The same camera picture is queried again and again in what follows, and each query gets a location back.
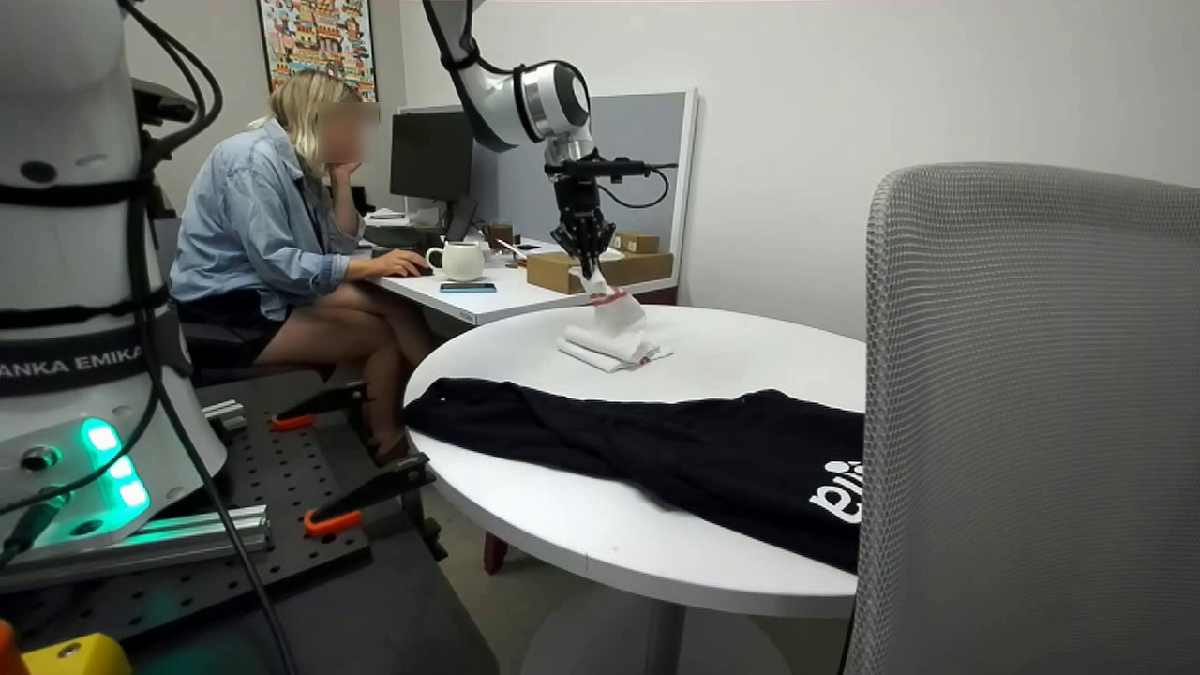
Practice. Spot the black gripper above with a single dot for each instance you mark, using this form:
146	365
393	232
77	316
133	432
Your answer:
583	230

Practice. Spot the white towel with red stripes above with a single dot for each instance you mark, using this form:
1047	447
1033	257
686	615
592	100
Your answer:
613	340

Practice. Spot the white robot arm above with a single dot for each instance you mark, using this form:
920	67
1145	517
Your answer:
97	412

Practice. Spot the flat cardboard box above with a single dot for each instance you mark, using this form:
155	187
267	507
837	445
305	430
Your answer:
565	274

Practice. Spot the small cardboard box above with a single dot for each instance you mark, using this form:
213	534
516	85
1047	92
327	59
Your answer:
636	244

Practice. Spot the white office desk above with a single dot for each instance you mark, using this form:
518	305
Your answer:
497	294

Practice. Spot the grey desk partition panel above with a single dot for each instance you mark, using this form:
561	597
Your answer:
656	127

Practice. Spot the black computer monitor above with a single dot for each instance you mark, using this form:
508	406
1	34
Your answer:
432	155

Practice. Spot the black t-shirt with white print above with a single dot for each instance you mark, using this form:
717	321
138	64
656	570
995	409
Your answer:
762	464

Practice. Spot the orange black clamp near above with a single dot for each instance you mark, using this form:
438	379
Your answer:
345	511

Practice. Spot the orange black clamp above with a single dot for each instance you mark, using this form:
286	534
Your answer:
330	399
345	511

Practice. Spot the white round table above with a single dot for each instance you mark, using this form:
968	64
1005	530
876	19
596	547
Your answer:
653	560

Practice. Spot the orange black clamp far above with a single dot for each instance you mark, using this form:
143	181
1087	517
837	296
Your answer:
330	399

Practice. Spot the seated person in denim shirt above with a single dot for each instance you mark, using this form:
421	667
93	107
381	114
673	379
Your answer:
267	247

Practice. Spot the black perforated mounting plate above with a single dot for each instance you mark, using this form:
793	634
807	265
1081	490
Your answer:
135	590

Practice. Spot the dark office chair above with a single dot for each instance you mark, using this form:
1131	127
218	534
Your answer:
223	354

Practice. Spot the grey mesh office chair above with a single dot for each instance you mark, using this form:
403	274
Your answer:
1033	426

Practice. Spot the yellow device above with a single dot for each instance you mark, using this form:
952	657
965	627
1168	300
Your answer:
86	652

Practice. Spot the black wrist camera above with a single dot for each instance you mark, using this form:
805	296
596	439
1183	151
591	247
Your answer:
603	165

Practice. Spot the colourful wall poster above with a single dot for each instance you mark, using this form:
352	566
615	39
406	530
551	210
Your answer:
321	34

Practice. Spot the silver metal rail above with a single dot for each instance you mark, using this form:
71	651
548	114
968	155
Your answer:
202	526

